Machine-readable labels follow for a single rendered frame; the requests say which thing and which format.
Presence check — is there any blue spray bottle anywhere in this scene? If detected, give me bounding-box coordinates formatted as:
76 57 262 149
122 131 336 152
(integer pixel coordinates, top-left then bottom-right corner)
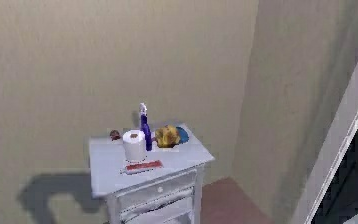
138 102 154 152

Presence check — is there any white toilet paper roll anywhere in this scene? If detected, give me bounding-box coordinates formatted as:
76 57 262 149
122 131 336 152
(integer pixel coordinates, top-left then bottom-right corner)
122 129 147 163

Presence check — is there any white bedside table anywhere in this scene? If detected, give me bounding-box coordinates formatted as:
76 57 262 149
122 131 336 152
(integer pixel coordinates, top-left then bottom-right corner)
88 123 216 224

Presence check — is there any white framed dark window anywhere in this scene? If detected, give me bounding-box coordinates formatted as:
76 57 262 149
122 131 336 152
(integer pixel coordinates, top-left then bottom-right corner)
303 83 358 224

